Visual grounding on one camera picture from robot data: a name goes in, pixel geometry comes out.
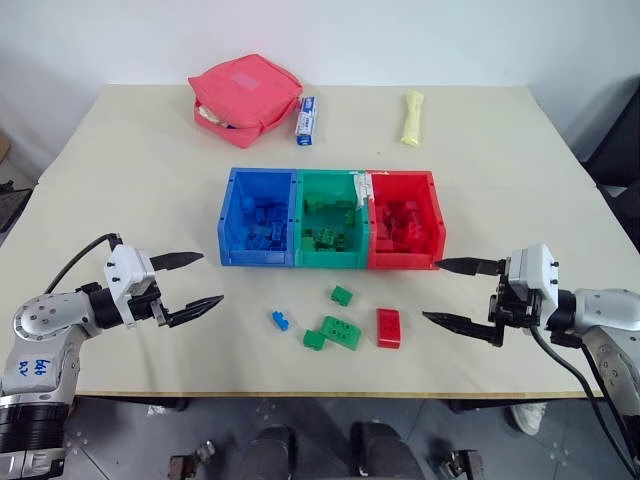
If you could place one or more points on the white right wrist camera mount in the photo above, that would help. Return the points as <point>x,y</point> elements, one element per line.
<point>535,270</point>

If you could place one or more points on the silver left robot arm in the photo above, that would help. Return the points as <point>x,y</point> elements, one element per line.
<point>46,316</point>

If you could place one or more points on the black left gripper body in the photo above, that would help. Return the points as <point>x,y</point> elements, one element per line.
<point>145,304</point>

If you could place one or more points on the large green building brick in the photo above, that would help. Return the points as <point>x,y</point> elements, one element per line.
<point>342,332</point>

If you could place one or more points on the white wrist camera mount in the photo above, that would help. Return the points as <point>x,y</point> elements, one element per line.
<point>125,270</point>
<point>535,270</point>

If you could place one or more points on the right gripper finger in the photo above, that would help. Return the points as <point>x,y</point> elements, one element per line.
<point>470,265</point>
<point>460,323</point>

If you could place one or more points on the white tape strip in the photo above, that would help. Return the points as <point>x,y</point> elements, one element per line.
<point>361,189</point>

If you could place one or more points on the red fabric zip pouch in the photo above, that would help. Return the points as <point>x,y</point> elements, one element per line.
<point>245,97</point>

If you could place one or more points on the small green building brick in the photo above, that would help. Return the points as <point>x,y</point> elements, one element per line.
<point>313,340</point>
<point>341,295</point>

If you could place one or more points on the green plastic bin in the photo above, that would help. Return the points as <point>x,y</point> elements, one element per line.
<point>362,235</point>

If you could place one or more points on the white shoe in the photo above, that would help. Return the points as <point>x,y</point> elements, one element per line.
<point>528,417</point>

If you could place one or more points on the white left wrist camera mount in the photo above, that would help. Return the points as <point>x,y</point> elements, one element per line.
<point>125,270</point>

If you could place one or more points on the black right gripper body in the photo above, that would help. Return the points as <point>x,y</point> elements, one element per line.
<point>517,305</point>

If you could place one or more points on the blue white carton box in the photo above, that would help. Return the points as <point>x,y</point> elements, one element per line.
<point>307,121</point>

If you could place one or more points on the dark rounded shape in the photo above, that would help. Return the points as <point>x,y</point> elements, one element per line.
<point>385,452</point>
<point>270,452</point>

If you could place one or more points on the metal stand foot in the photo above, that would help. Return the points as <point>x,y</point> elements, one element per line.
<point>192,459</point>
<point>461,465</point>

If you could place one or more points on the small blue building brick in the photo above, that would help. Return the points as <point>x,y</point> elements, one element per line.
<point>281,320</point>

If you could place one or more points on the red plastic bin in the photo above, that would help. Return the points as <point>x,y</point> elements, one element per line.
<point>432,220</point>

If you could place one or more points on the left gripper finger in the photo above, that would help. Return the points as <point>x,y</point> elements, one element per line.
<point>177,259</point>
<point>195,308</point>

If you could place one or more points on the dark crate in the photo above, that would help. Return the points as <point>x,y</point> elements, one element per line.
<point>12,205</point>

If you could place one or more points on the red building brick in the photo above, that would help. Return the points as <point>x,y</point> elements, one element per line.
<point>383,244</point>
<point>389,327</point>
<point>404,234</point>
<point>413,209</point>

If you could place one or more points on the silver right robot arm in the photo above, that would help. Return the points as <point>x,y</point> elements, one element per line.
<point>607,307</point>

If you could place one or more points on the blue plastic bin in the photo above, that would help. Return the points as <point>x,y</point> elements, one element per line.
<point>235,220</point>

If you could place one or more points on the yellow rolled cloth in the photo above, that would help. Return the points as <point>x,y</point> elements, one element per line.
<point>412,118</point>

